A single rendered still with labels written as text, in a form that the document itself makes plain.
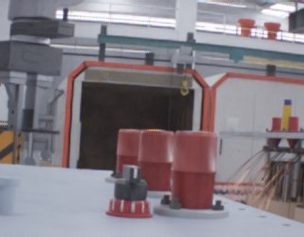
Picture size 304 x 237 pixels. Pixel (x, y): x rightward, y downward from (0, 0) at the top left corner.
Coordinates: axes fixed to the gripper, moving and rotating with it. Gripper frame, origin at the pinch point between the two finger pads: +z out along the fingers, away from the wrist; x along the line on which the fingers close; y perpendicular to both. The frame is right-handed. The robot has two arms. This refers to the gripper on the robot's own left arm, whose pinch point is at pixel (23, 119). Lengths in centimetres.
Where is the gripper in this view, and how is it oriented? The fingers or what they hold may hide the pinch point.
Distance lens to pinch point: 122.3
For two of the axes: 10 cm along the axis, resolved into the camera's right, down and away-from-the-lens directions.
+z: -0.6, 10.0, -0.2
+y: -8.0, -0.4, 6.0
